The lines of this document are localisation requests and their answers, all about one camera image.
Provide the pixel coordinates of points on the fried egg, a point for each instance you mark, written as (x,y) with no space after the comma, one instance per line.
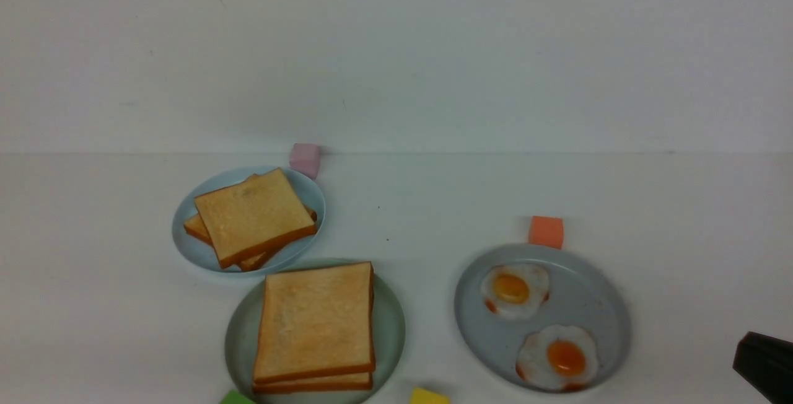
(516,291)
(558,358)

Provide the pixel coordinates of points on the grey speckled egg plate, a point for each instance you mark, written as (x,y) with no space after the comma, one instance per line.
(580,296)

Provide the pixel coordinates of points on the back fried egg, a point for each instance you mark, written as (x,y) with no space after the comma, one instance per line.
(516,291)

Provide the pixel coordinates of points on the light blue bread plate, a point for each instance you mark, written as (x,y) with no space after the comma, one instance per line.
(201,255)

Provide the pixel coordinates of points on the toast slice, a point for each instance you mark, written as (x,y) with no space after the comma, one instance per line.
(195,227)
(258,215)
(335,383)
(315,323)

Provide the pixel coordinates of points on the orange foam cube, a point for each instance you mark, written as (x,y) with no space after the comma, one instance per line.
(546,231)

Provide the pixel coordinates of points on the front fried egg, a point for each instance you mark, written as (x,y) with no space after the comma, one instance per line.
(558,358)

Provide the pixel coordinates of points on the green foam cube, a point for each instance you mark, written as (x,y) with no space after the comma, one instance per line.
(235,397)

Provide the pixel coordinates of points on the yellow foam cube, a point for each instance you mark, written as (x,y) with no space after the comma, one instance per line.
(424,396)

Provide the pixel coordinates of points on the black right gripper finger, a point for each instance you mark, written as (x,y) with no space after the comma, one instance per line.
(765,362)

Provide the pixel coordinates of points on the pink foam cube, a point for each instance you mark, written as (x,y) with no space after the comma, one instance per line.
(305,158)

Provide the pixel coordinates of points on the mint green plate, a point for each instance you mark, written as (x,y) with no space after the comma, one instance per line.
(242,340)

